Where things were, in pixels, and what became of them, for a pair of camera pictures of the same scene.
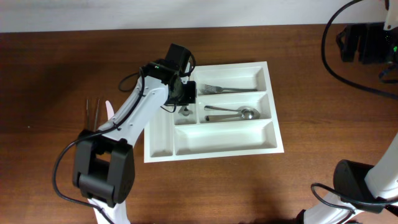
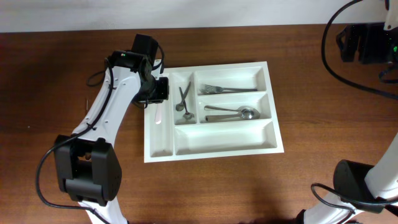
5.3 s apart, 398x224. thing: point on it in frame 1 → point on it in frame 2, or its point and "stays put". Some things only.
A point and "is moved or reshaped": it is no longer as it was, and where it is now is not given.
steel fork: (209, 89) stays put
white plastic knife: (110, 111) is moved or reshaped
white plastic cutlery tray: (234, 114) stays put
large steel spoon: (247, 114) stays put
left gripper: (188, 93) → (160, 89)
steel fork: (212, 89) stays put
